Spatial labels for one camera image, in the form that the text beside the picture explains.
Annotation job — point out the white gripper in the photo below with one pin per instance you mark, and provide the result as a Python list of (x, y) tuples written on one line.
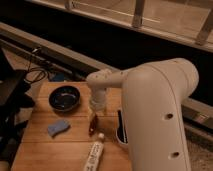
[(97, 100)]

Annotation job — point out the dark blue bowl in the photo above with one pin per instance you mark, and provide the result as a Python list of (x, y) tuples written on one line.
[(64, 98)]

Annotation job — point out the white tube with cap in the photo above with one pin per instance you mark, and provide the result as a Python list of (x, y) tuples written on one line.
[(95, 154)]

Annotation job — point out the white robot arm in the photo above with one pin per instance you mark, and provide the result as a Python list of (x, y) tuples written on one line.
[(151, 98)]

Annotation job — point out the black equipment at left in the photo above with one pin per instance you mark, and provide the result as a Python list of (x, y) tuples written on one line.
[(13, 97)]

